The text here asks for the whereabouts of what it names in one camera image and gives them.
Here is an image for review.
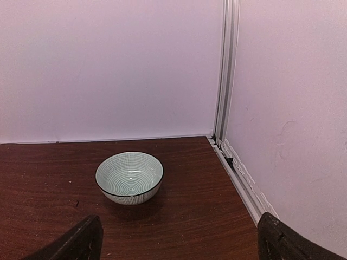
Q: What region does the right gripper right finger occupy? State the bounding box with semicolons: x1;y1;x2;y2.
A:
257;212;345;260

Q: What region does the right aluminium frame post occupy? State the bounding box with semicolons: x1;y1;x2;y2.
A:
211;0;241;144

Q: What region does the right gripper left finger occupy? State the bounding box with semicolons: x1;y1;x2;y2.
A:
24;215;104;260

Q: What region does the pale blue tea bowl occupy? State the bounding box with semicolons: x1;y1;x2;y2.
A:
95;152;164;206

